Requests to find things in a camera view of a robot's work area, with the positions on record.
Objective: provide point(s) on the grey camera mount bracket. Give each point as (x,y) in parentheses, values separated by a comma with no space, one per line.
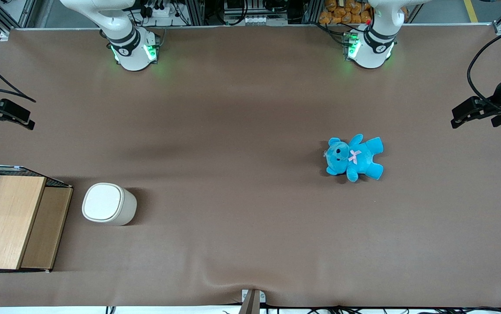
(253,301)

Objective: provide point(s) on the blue teddy bear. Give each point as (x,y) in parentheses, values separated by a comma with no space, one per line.
(355,158)

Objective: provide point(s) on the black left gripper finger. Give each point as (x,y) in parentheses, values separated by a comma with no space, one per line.
(466,106)
(468,120)

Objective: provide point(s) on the light wooden box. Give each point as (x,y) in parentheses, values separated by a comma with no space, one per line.
(10,222)

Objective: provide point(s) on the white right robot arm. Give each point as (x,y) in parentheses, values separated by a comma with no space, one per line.
(130,48)

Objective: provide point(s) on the brown table cloth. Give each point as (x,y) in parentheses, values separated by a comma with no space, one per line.
(250,131)

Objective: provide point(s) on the orange plush toys pile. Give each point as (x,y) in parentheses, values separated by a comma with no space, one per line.
(346,11)

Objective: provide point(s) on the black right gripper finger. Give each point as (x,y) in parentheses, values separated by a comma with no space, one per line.
(15,110)
(24,124)

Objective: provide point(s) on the white trash can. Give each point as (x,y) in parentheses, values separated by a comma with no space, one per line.
(108,204)

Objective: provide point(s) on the white power strip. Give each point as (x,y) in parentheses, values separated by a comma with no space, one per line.
(158,9)

